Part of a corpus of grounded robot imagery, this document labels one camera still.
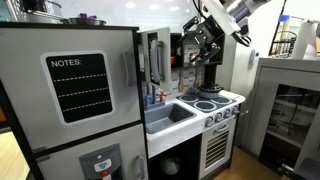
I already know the white fridge door with chalkboard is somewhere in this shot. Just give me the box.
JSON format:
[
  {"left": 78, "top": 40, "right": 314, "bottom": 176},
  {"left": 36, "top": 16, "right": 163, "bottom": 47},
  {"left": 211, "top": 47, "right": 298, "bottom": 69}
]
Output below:
[{"left": 0, "top": 27, "right": 143, "bottom": 152}]

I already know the grey fridge door handle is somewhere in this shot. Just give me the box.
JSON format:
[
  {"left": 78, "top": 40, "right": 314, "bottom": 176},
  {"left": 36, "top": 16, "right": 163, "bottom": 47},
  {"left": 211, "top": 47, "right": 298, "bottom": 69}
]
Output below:
[
  {"left": 134, "top": 154, "right": 147, "bottom": 180},
  {"left": 122, "top": 51, "right": 138, "bottom": 88}
]

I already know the wooden toy spatula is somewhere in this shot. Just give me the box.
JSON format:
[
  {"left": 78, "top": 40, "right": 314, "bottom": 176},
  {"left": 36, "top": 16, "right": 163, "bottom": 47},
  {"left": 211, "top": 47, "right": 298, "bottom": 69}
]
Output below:
[{"left": 177, "top": 68, "right": 186, "bottom": 93}]

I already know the paper towel roll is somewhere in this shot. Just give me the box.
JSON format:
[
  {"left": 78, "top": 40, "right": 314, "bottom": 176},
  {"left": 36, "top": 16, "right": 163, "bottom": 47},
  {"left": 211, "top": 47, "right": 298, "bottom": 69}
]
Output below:
[{"left": 291, "top": 20, "right": 318, "bottom": 61}]

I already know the white black toy kitchen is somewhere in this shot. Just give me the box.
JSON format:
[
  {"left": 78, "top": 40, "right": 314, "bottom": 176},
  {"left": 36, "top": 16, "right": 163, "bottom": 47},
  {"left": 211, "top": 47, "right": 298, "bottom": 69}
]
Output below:
[{"left": 0, "top": 21, "right": 248, "bottom": 180}]

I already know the grey cooking pot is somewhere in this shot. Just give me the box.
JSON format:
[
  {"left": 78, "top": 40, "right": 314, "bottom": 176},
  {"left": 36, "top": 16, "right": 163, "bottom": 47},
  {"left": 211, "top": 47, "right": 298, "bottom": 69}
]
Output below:
[{"left": 198, "top": 89, "right": 224, "bottom": 100}]

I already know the silver toy kettle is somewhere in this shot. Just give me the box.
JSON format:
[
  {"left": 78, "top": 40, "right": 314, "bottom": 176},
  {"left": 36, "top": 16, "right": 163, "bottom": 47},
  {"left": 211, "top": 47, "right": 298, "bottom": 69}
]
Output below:
[{"left": 159, "top": 154, "right": 182, "bottom": 177}]

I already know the large metal pot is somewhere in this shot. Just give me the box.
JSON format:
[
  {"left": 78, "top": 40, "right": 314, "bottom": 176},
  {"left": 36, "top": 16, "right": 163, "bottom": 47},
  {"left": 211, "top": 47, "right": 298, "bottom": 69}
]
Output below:
[{"left": 19, "top": 0, "right": 64, "bottom": 24}]

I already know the black notes chalkboard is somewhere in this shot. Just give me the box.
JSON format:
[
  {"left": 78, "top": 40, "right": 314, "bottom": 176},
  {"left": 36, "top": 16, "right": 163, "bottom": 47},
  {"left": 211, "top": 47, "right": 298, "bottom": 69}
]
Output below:
[{"left": 40, "top": 50, "right": 116, "bottom": 126}]

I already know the black wire basket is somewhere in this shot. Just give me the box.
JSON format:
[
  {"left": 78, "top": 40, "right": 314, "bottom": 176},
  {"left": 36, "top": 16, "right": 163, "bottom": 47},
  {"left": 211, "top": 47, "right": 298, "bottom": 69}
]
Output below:
[{"left": 269, "top": 30, "right": 298, "bottom": 58}]

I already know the white storage cabinet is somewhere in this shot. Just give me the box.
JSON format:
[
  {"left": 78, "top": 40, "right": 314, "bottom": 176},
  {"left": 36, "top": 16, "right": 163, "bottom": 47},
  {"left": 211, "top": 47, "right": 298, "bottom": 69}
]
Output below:
[{"left": 241, "top": 57, "right": 320, "bottom": 180}]

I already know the dark stove top panel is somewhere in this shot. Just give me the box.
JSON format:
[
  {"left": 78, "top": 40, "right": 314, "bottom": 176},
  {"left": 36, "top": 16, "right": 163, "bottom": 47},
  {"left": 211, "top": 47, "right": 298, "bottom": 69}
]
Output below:
[{"left": 175, "top": 92, "right": 239, "bottom": 114}]

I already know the whiteboard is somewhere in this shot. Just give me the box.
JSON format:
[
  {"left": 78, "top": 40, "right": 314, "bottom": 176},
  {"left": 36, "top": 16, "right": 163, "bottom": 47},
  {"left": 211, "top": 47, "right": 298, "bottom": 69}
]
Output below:
[{"left": 54, "top": 0, "right": 202, "bottom": 34}]

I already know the white microwave door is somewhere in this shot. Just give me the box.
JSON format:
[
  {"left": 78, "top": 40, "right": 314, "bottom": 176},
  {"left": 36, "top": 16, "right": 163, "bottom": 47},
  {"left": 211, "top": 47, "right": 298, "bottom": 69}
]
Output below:
[{"left": 138, "top": 27, "right": 173, "bottom": 92}]

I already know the white oven door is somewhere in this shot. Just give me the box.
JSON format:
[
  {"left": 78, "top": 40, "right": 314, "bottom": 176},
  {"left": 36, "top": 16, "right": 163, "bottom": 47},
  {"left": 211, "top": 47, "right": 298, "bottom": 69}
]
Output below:
[{"left": 199, "top": 117, "right": 238, "bottom": 178}]

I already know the grey water dispenser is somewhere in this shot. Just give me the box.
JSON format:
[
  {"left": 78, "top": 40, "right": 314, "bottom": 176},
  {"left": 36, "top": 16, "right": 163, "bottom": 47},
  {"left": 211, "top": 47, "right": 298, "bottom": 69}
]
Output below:
[{"left": 78, "top": 143, "right": 125, "bottom": 180}]

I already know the black pot lid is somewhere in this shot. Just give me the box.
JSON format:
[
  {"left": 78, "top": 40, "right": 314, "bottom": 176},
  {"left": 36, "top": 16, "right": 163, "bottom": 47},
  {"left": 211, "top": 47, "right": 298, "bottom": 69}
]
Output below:
[{"left": 199, "top": 82, "right": 224, "bottom": 93}]

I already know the grey microwave door handle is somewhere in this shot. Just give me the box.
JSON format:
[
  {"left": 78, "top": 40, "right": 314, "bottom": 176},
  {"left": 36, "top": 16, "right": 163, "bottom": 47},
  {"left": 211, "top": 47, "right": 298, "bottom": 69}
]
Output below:
[{"left": 149, "top": 38, "right": 165, "bottom": 85}]

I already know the white fridge door with dispenser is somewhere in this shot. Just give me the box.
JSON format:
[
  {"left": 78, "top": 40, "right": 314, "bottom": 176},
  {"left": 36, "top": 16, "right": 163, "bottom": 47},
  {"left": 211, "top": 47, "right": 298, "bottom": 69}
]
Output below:
[{"left": 34, "top": 123, "right": 150, "bottom": 180}]

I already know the grey toy faucet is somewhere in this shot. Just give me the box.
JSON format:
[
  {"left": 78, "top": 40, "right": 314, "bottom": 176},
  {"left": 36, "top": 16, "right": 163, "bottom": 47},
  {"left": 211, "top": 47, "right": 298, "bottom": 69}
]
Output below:
[{"left": 146, "top": 84, "right": 158, "bottom": 106}]

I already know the grey oven door handle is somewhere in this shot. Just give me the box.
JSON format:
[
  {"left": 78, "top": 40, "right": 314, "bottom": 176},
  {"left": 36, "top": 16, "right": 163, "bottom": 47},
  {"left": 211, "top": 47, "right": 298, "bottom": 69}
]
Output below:
[{"left": 212, "top": 123, "right": 231, "bottom": 135}]

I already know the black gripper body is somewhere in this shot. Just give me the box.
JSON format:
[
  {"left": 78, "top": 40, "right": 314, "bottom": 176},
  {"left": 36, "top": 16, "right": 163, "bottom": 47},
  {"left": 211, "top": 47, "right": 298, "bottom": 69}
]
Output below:
[{"left": 194, "top": 18, "right": 223, "bottom": 55}]

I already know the metal bowl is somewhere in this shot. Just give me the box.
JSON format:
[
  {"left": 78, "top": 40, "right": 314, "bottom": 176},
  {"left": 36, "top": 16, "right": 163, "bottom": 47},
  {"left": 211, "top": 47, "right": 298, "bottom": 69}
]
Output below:
[{"left": 59, "top": 17, "right": 108, "bottom": 27}]

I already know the blue capped stick bundle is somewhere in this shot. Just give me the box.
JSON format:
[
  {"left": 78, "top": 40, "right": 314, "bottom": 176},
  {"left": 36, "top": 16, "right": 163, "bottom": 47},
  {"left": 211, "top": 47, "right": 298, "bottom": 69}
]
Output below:
[{"left": 277, "top": 14, "right": 291, "bottom": 51}]

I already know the grey toy sink basin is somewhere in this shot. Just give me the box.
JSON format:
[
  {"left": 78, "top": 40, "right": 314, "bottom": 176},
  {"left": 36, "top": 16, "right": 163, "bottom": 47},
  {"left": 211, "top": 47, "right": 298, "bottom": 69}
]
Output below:
[{"left": 144, "top": 102, "right": 198, "bottom": 135}]

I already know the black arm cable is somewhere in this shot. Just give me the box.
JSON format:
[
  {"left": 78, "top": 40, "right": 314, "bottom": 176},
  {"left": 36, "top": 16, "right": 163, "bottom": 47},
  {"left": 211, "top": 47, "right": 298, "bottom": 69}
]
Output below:
[{"left": 232, "top": 30, "right": 253, "bottom": 48}]

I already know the wooden toy spoon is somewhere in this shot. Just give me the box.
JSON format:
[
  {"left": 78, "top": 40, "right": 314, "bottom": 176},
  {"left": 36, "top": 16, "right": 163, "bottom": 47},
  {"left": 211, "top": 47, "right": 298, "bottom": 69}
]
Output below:
[{"left": 193, "top": 65, "right": 202, "bottom": 89}]

